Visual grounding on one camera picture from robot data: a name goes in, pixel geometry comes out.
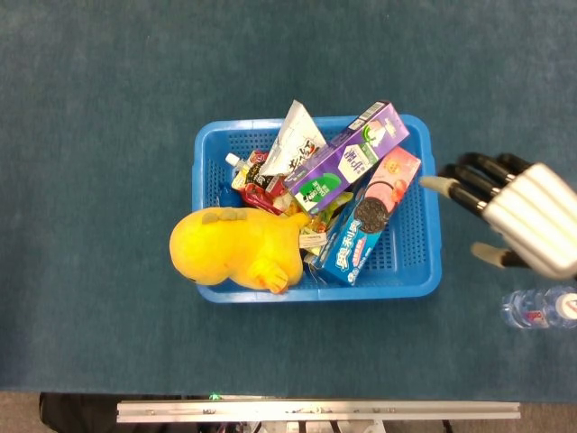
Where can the white snack bag black calligraphy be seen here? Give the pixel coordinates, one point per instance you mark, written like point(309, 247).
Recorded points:
point(293, 144)

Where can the clear water bottle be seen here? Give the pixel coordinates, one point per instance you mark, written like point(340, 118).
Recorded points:
point(523, 309)

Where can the aluminium profile rail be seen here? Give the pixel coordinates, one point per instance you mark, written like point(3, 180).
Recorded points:
point(315, 411)

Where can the blue plastic perforated basket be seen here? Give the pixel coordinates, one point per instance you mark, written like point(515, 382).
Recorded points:
point(252, 295)

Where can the green orange snack bag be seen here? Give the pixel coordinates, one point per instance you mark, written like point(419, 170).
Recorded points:
point(331, 211)

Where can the pink and blue cookie box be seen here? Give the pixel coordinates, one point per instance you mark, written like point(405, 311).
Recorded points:
point(356, 248)

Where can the yellow plush dinosaur toy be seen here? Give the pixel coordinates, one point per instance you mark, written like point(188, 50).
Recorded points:
point(225, 248)

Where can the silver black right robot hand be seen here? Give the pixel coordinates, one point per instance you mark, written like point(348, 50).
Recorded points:
point(536, 212)

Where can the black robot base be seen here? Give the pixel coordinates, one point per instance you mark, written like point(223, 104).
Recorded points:
point(76, 412)

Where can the red jelly pouch white spout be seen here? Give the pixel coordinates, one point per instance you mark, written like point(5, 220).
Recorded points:
point(259, 194)

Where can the purple and green snack box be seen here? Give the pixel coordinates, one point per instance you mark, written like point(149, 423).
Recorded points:
point(347, 162)

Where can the teal table cloth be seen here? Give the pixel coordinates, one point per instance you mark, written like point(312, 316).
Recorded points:
point(90, 225)

